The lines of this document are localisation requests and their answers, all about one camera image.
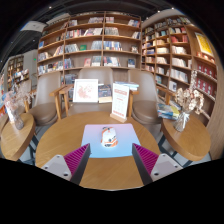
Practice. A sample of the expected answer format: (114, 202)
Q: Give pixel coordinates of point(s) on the white sign on wooden base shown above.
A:
(120, 101)

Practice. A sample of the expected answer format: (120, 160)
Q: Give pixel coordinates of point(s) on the white and orange computer mouse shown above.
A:
(109, 137)

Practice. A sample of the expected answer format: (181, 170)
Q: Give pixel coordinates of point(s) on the small white table card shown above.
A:
(10, 115)

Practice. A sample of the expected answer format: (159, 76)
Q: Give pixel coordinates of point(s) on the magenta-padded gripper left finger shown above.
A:
(76, 160)

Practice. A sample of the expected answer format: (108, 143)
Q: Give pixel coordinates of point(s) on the angled wooden bookshelf with books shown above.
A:
(173, 50)

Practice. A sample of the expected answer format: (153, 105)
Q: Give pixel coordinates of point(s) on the light blue book stack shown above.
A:
(131, 86)

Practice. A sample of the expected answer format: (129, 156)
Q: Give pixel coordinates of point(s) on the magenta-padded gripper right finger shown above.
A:
(148, 160)

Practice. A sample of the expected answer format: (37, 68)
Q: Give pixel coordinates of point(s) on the dark cover book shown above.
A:
(104, 92)

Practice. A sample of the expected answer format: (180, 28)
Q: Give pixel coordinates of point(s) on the stack of colourful magazines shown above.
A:
(168, 111)

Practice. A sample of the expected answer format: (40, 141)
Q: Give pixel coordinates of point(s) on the distant wooden bookshelf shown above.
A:
(16, 70)

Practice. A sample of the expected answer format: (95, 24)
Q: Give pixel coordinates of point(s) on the round wooden side table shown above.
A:
(190, 140)
(16, 140)

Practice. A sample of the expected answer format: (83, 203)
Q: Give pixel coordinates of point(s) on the pink-blue gradient mouse pad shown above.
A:
(128, 136)

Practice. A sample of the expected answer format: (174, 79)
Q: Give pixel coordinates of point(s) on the wide wooden bookshelf with books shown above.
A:
(93, 36)

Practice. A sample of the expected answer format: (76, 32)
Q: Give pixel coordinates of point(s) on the brown padded wooden armchair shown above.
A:
(45, 106)
(145, 103)
(95, 73)

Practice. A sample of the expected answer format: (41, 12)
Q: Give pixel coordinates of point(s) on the white framed floral picture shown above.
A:
(85, 90)

